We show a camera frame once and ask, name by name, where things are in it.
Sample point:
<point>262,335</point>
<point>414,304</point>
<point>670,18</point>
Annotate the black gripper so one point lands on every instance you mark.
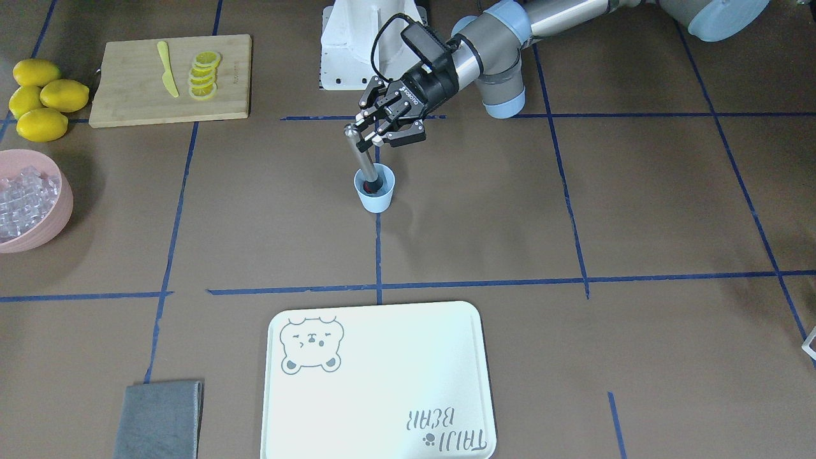
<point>428,89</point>

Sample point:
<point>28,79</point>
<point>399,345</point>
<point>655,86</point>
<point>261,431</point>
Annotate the steel muddler black tip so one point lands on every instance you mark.
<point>362,156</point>

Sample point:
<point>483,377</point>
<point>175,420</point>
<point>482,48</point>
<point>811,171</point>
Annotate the clear ice cubes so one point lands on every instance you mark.
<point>26,199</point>

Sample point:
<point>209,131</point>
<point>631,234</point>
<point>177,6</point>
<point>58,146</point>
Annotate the red strawberry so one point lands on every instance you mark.
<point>371,187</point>

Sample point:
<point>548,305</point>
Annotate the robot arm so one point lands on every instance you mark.
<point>483,50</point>

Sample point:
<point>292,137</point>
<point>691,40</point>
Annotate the light blue plastic cup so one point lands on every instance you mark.
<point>379,201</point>

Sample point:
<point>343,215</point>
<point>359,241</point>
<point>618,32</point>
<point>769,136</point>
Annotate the lemon slices row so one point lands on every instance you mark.
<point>202,76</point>

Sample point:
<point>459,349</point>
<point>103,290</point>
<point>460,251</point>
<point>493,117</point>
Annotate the bamboo cutting board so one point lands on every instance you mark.
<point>138,86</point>

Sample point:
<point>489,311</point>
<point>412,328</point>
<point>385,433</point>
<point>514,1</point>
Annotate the white bear serving tray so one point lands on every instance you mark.
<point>378,381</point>

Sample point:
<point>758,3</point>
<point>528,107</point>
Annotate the yellow lemon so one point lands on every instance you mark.
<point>35,72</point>
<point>42,125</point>
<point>24,100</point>
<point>65,95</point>

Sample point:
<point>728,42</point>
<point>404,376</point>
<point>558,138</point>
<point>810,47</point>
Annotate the pink bowl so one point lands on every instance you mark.
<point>14,161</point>

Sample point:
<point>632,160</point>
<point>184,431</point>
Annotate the grey folded cloth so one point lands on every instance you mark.
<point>160,420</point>

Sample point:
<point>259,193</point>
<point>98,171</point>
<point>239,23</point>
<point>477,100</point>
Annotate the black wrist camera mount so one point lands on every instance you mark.
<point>430,50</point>

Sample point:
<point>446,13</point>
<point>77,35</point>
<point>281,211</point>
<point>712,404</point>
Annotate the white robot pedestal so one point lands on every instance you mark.
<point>350,56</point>

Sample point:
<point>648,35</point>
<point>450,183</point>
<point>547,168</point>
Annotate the white wire cup rack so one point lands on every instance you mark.
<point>808,345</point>

